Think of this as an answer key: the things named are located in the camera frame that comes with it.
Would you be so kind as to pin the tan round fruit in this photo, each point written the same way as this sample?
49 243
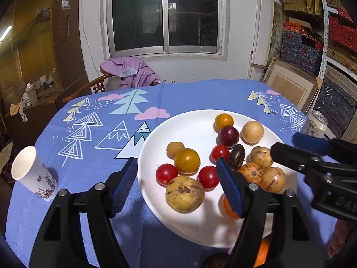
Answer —
252 132

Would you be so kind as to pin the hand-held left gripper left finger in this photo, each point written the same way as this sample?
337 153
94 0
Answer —
125 184

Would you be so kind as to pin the dark red plum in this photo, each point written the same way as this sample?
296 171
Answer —
228 136

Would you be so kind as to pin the stack of dark grey boxes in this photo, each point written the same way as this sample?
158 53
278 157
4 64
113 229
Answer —
334 100

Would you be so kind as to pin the stack of woven straw boxes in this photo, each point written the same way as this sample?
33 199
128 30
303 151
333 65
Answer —
299 0

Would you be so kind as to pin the white round plate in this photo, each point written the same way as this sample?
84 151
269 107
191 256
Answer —
195 128

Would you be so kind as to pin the dark purple mangosteen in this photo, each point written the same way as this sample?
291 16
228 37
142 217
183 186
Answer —
216 262

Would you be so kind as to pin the person's right hand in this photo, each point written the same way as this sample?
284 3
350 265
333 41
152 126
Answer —
337 240

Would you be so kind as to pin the yellow orange round fruit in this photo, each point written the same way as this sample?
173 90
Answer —
187 160

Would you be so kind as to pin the blue printed tablecloth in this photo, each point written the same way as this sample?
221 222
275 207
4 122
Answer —
83 173

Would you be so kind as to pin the purple garment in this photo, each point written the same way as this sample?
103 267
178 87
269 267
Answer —
134 69

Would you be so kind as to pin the red cherry tomato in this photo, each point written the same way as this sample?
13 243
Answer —
207 177
219 152
166 174

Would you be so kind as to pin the white floral paper cup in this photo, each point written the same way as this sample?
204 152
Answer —
30 173

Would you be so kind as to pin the white leaning board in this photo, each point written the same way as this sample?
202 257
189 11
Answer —
255 33

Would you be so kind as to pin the sliding glass window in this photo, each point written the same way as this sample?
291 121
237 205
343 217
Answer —
139 11

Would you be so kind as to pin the yellow brown spotted fruit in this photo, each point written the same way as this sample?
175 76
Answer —
261 157

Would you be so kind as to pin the wooden cabinet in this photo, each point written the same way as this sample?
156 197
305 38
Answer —
41 47

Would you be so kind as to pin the orange red blotchy fruit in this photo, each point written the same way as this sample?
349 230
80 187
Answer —
250 172

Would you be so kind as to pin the dark purple oblong fruit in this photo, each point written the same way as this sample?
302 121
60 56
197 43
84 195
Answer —
236 156

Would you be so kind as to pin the white drink can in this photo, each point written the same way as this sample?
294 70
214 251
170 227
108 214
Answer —
316 125

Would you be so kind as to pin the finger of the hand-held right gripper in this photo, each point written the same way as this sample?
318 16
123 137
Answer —
312 142
290 156

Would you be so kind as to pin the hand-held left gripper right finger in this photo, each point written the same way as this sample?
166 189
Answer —
230 189

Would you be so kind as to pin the wooden picture frame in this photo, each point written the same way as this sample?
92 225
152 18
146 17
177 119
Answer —
290 83

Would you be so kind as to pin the white metal shelf rack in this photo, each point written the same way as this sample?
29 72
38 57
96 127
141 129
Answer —
325 33

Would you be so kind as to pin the small yellow orange tomato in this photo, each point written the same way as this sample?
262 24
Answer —
223 121

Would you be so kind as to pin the small brown round fruit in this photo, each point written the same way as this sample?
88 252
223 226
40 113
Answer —
175 148

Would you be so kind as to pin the large yellow spotted pear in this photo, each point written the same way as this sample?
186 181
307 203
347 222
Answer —
184 193

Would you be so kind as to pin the stack of red patterned boxes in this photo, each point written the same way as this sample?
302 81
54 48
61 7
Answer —
341 30

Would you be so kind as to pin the wooden chair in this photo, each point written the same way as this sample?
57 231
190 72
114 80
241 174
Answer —
92 85

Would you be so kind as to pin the pale yellow round fruit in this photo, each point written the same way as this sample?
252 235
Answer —
272 179

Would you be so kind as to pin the stack of blue patterned boxes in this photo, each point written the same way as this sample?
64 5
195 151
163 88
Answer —
301 53

